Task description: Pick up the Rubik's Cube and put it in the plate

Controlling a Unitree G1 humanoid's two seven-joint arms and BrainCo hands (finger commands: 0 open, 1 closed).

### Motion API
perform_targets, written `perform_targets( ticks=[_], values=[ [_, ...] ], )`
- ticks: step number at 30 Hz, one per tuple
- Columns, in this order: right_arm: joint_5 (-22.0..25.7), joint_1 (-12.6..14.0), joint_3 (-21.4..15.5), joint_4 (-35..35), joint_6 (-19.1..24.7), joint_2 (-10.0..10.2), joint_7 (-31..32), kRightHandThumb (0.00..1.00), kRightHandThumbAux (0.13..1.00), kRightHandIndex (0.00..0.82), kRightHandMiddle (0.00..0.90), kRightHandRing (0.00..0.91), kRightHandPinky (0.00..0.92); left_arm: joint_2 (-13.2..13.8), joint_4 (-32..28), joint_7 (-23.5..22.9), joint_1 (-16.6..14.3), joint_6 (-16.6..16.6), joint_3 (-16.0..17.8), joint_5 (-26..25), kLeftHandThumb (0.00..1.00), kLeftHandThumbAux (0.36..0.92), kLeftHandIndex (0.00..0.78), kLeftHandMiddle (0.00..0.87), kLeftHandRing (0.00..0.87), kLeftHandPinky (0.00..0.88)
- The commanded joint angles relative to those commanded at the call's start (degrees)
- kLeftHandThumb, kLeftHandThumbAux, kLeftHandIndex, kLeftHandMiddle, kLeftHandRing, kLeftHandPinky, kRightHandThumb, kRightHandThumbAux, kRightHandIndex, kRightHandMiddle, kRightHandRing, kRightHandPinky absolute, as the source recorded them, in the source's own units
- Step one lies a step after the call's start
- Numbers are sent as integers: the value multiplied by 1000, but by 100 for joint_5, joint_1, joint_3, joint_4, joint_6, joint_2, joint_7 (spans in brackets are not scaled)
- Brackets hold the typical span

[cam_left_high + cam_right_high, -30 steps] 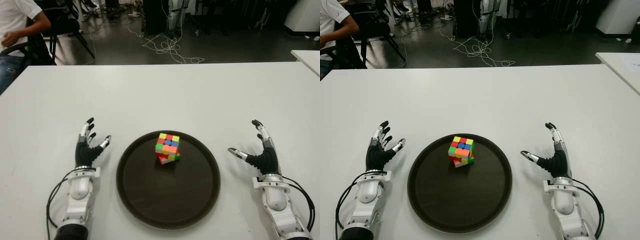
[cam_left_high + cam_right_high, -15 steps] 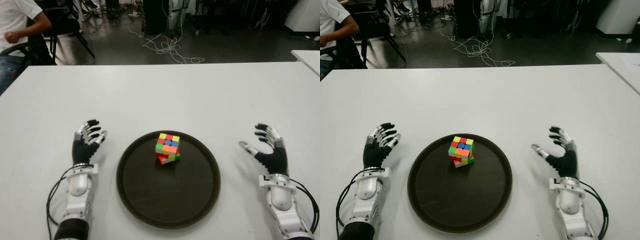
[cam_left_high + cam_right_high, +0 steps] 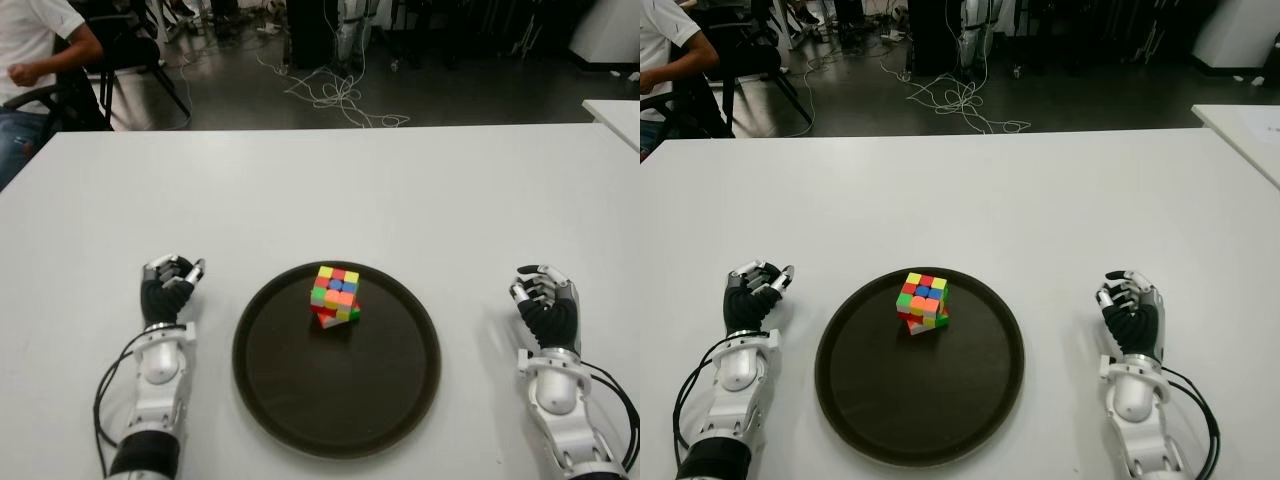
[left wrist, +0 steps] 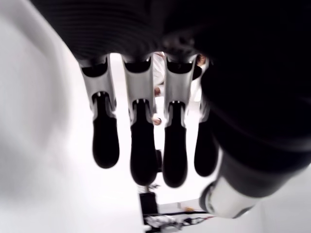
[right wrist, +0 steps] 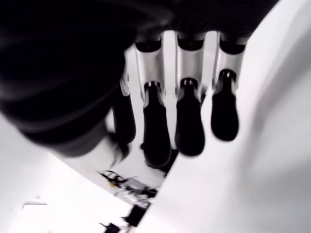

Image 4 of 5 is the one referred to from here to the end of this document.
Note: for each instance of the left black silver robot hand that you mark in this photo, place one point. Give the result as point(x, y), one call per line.
point(218, 36)

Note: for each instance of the seated person in white shirt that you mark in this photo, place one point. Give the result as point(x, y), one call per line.
point(159, 72)

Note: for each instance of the black box device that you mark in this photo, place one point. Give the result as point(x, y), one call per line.
point(148, 205)

